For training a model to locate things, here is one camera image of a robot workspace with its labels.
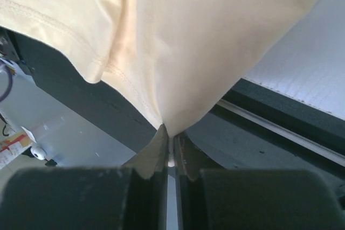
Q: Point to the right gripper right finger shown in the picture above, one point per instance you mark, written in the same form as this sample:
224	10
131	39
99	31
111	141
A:
212	197

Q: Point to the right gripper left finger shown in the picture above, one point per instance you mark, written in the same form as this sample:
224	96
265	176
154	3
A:
132	196

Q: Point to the cream yellow t shirt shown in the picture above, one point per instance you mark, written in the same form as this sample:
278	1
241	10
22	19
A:
172	60

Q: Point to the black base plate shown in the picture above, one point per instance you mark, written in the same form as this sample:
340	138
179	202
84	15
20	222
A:
253	126

